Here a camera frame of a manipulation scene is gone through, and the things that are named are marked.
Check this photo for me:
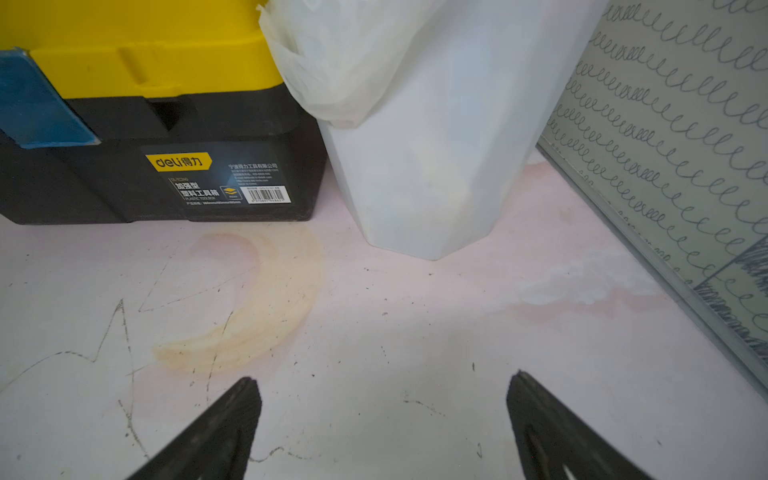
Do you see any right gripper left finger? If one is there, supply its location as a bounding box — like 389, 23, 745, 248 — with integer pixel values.
131, 377, 262, 480

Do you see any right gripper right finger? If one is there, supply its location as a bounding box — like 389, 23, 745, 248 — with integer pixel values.
506, 370, 649, 479

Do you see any yellow black toolbox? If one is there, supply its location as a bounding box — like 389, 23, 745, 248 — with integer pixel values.
1, 1, 327, 225

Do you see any white trash bin with bag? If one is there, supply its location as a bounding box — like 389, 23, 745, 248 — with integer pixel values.
259, 1, 606, 260

